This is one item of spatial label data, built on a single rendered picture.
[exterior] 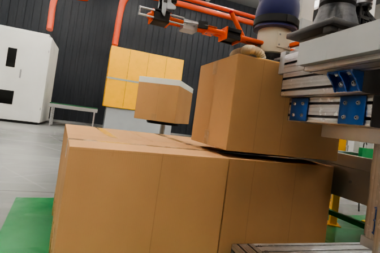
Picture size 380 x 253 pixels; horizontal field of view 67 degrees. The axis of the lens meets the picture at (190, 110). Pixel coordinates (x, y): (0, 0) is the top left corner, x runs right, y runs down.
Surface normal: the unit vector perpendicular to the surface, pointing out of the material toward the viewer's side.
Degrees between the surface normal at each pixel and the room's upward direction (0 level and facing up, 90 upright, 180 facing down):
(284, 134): 90
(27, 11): 90
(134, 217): 90
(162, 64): 90
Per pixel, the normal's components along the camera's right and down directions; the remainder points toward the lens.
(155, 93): -0.21, -0.06
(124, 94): 0.32, 0.01
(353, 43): -0.94, -0.14
